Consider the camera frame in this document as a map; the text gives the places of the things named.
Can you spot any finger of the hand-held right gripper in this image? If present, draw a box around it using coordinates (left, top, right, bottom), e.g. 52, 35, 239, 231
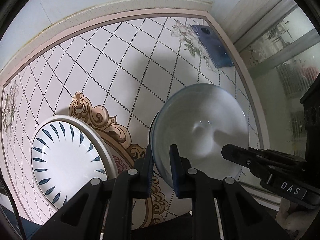
221, 143, 306, 178

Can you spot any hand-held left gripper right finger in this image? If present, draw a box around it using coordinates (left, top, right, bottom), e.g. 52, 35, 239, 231
169, 144, 292, 240

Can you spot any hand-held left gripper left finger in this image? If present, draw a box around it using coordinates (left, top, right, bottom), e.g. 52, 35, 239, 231
31, 144, 154, 240

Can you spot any plain white bowl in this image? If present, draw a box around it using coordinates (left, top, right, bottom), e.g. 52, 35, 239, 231
150, 83, 250, 192

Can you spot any blue striped white plate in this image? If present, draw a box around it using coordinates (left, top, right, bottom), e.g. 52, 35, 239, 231
31, 121, 108, 211

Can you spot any person's right hand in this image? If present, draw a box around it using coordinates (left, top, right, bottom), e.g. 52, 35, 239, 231
275, 200, 313, 231

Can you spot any sliding glass door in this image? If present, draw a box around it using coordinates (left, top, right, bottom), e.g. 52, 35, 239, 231
229, 0, 320, 207

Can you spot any blue smartphone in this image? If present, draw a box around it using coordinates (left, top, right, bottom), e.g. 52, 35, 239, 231
191, 24, 235, 68

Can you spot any pink diamond pattern tablecloth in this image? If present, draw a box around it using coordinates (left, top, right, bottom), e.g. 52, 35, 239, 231
0, 9, 266, 231

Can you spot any black cable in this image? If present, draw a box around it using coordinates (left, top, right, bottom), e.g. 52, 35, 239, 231
0, 176, 27, 240

